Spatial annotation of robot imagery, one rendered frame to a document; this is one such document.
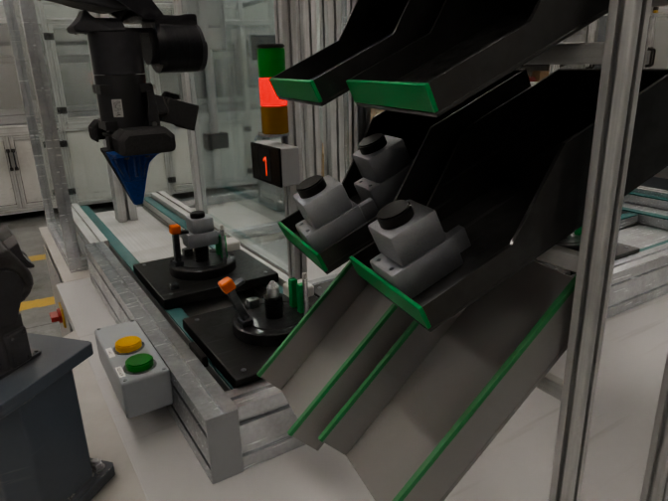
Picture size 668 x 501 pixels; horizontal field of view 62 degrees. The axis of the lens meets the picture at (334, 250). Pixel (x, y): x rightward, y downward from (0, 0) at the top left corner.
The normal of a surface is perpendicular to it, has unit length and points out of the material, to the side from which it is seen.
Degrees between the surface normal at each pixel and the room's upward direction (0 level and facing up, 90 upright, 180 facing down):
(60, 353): 0
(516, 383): 90
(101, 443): 0
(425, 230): 90
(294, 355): 90
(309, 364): 45
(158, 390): 90
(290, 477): 0
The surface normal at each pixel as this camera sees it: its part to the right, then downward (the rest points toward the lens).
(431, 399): -0.67, -0.57
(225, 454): 0.53, 0.26
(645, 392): -0.03, -0.95
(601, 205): -0.84, 0.19
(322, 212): 0.32, 0.33
